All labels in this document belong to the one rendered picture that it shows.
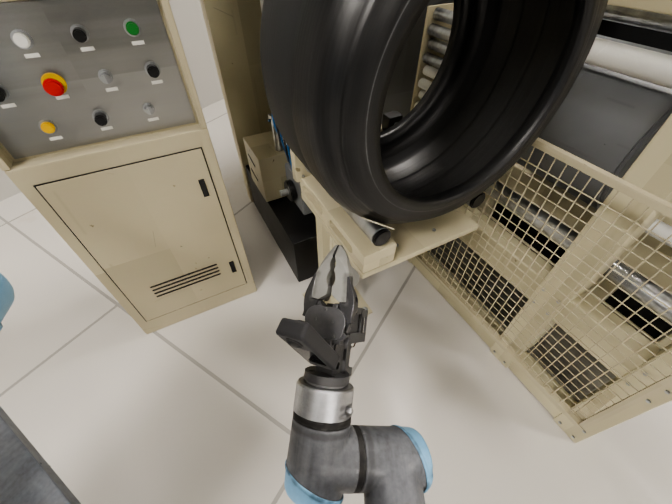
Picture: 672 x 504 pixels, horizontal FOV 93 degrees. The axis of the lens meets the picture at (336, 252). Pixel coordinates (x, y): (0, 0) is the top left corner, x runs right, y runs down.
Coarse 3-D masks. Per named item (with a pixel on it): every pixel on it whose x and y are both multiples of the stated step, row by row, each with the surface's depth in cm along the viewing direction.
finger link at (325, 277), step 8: (336, 248) 51; (328, 256) 50; (320, 264) 51; (328, 264) 50; (320, 272) 51; (328, 272) 50; (320, 280) 50; (328, 280) 50; (320, 288) 50; (328, 288) 50; (312, 296) 51; (320, 296) 50; (328, 296) 52
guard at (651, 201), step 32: (576, 160) 72; (512, 192) 90; (640, 192) 63; (544, 224) 84; (416, 256) 144; (448, 256) 125; (480, 256) 109; (448, 288) 131; (640, 288) 70; (480, 320) 121; (512, 352) 112; (608, 352) 81; (544, 384) 104; (576, 416) 98; (608, 416) 86
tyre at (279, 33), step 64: (320, 0) 37; (384, 0) 35; (512, 0) 66; (576, 0) 50; (320, 64) 39; (384, 64) 39; (448, 64) 78; (512, 64) 72; (576, 64) 56; (320, 128) 44; (448, 128) 85; (512, 128) 73; (384, 192) 54; (448, 192) 67
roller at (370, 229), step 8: (344, 208) 76; (352, 216) 73; (360, 224) 71; (368, 224) 69; (376, 224) 68; (368, 232) 69; (376, 232) 67; (384, 232) 67; (376, 240) 68; (384, 240) 69
